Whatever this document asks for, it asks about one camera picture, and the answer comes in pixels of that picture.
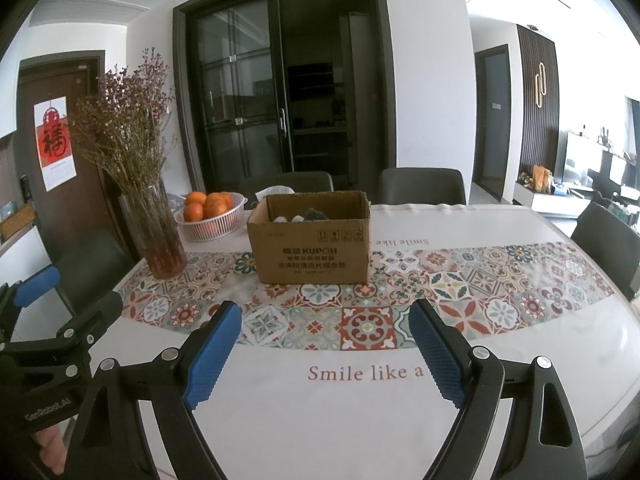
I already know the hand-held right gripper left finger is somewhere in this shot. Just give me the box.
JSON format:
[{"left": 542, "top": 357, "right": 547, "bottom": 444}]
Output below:
[{"left": 62, "top": 301, "right": 244, "bottom": 480}]

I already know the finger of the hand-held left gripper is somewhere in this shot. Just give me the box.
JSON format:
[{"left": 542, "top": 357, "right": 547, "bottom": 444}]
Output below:
[
  {"left": 55, "top": 291, "right": 124, "bottom": 356},
  {"left": 0, "top": 266, "right": 61, "bottom": 346}
]

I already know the printed patterned tablecloth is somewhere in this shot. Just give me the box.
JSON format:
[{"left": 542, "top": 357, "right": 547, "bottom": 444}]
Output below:
[{"left": 100, "top": 203, "right": 640, "bottom": 480}]

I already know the gold wall ornament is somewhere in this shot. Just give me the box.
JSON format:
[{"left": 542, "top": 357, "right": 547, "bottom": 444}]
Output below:
[{"left": 531, "top": 64, "right": 547, "bottom": 109}]

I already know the dark slatted wall panel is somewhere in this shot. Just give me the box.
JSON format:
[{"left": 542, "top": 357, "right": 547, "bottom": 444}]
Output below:
[{"left": 516, "top": 24, "right": 561, "bottom": 193}]

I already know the grey refrigerator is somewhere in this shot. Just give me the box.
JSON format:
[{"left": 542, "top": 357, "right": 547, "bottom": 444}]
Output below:
[{"left": 340, "top": 12, "right": 387, "bottom": 171}]

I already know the white television cabinet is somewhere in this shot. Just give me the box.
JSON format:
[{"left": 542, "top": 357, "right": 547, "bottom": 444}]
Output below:
[{"left": 515, "top": 182, "right": 591, "bottom": 218}]

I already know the cardboard box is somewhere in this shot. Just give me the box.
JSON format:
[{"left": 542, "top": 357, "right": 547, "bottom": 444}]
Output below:
[{"left": 246, "top": 190, "right": 372, "bottom": 285}]

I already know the red and white wall calendar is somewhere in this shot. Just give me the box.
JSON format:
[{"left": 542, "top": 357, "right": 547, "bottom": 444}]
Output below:
[{"left": 34, "top": 95, "right": 78, "bottom": 192}]

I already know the dark glass sliding door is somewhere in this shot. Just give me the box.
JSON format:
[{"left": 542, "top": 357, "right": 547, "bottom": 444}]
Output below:
[{"left": 172, "top": 0, "right": 401, "bottom": 193}]

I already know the dark dining chair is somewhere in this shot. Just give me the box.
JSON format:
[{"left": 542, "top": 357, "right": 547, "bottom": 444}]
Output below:
[
  {"left": 239, "top": 171, "right": 335, "bottom": 202},
  {"left": 377, "top": 167, "right": 467, "bottom": 206},
  {"left": 50, "top": 232, "right": 136, "bottom": 311},
  {"left": 570, "top": 201, "right": 640, "bottom": 301}
]

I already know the person's left hand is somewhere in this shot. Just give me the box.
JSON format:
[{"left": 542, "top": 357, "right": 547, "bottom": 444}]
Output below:
[{"left": 31, "top": 427, "right": 68, "bottom": 480}]

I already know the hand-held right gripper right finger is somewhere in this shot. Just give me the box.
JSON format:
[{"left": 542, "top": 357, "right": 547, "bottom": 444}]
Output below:
[{"left": 408, "top": 299, "right": 588, "bottom": 480}]

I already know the wicker tray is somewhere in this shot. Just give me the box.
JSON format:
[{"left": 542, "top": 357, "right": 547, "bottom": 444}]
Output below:
[{"left": 0, "top": 203, "right": 37, "bottom": 241}]

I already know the white plastic fruit basket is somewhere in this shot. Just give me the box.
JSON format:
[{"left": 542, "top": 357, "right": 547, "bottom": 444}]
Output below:
[{"left": 174, "top": 192, "right": 248, "bottom": 243}]

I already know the brown entrance door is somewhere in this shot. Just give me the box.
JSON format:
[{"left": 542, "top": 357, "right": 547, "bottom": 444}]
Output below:
[{"left": 12, "top": 50, "right": 136, "bottom": 261}]

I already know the dried flower bunch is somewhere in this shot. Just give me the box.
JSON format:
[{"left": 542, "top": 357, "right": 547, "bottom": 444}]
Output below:
[{"left": 75, "top": 47, "right": 176, "bottom": 196}]

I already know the dark interior door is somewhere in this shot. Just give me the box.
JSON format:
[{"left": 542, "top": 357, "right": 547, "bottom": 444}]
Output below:
[{"left": 474, "top": 45, "right": 521, "bottom": 203}]

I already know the glass vase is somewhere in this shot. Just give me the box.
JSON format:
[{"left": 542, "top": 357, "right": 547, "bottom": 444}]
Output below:
[{"left": 118, "top": 180, "right": 188, "bottom": 281}]

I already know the television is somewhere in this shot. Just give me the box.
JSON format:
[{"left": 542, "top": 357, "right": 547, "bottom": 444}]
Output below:
[{"left": 564, "top": 132, "right": 608, "bottom": 187}]

